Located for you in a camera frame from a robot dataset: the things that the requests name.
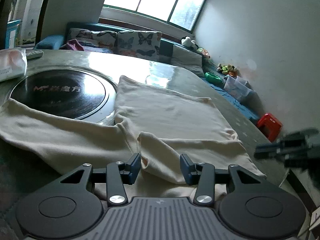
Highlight cream sweater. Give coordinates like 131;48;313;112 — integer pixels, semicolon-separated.
1;76;261;198

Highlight red plastic stool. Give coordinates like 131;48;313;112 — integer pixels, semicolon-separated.
257;113;283;142

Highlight clear plastic storage box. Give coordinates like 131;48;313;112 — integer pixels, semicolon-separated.
223;75;255;103

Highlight black round induction cooktop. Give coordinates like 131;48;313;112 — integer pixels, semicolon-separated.
9;69;116;120

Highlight green yellow plush toys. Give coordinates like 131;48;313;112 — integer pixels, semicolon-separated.
216;64;238;77

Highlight green bowl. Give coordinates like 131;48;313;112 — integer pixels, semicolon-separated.
205;72;223;86

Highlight grey cushion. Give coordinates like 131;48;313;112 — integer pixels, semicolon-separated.
170;45;204;77

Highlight orange green plush toy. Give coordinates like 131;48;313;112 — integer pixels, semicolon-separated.
197;48;211;59

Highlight butterfly pillow upright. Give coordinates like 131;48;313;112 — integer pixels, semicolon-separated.
117;30;162;61

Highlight panda plush toy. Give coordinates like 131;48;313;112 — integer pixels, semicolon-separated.
181;36;199;51

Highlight butterfly pillow lying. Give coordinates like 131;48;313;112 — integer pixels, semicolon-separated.
68;28;117;49

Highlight pink garment on sofa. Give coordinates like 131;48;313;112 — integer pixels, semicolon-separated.
60;39;85;51

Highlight blue sofa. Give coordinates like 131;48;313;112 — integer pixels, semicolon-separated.
35;22;259;124

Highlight grey remote control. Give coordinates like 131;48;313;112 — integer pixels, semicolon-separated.
25;50;43;60

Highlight tissue pack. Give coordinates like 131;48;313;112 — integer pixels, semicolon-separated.
0;48;27;82

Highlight blue white cabinet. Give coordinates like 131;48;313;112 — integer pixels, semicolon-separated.
5;20;21;49

